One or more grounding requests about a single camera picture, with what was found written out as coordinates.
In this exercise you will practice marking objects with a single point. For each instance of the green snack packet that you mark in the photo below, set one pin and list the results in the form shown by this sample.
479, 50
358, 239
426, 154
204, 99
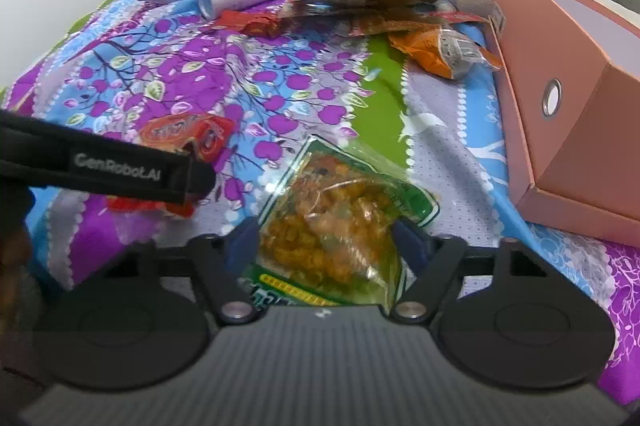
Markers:
330, 216

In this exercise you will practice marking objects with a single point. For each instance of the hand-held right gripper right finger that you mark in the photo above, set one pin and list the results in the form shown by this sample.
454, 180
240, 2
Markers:
407, 243

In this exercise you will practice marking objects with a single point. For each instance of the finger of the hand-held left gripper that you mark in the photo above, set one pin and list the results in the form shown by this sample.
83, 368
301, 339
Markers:
201, 178

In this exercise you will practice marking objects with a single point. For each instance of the purple floral printed bedsheet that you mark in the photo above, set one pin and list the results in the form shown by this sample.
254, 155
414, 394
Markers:
310, 70

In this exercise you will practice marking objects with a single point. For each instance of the red yellow snack packet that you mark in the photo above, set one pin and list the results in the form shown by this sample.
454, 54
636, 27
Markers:
247, 21

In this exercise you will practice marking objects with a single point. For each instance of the pink cardboard box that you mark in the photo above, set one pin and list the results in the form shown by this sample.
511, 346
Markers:
575, 145

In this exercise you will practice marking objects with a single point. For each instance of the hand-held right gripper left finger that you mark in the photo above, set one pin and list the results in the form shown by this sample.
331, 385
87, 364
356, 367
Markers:
245, 243

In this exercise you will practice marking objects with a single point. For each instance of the red orange snack packet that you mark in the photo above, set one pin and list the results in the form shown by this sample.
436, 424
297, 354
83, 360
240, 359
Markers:
200, 133

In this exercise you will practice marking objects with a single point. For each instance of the red strip snack packet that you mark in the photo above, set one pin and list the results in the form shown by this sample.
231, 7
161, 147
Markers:
460, 16

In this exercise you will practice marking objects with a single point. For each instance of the brown orange snack packet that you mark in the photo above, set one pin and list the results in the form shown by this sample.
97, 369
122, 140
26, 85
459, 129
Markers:
395, 25

